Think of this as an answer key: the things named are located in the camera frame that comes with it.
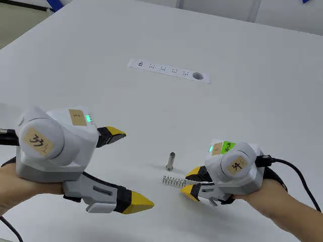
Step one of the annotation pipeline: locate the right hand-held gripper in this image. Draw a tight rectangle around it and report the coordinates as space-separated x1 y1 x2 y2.
180 141 265 207

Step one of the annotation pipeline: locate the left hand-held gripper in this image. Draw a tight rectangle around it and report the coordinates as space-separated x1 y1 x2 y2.
14 106 155 215

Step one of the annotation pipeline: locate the silver coil spring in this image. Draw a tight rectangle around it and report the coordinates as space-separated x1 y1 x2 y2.
161 175 187 188

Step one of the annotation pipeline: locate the silver metal pin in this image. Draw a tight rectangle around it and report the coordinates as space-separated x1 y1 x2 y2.
166 151 176 171

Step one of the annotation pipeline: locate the person's left forearm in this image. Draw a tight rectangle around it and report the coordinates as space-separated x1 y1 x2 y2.
0 156 65 216

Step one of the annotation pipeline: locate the person's right forearm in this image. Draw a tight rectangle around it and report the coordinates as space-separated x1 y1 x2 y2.
246 167 323 242

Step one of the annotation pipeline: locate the person's right hand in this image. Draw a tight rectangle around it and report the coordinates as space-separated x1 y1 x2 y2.
231 193 253 202

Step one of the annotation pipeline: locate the white built-in power strip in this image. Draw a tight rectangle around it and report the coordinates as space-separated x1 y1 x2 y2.
127 58 211 84

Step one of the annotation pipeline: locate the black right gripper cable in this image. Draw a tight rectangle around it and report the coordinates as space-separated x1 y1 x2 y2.
255 154 322 212

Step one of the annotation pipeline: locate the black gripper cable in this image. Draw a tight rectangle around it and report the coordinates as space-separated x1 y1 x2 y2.
255 154 322 212
0 128 20 147

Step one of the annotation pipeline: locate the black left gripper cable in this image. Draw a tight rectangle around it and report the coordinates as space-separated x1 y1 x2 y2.
0 128 20 147

